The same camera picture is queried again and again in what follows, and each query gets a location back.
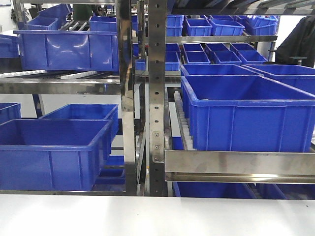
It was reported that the large blue plastic bin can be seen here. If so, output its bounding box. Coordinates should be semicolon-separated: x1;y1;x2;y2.
181;75;315;152

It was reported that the blue bin behind front left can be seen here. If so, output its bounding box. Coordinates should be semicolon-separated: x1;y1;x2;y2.
40;104;119;141

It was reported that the blue bin right rear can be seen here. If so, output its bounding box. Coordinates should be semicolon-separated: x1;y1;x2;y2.
243;64;315;94

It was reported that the blue bin behind large bin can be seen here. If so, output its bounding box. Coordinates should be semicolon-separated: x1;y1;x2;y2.
180;64;262;76

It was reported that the stainless steel shelf rack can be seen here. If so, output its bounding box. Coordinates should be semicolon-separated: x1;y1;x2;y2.
0;0;315;196

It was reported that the black jacket far right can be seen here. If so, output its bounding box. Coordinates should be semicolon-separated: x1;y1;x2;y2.
275;16;315;68

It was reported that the blue bin upper left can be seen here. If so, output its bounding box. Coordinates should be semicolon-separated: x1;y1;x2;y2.
14;30;119;72

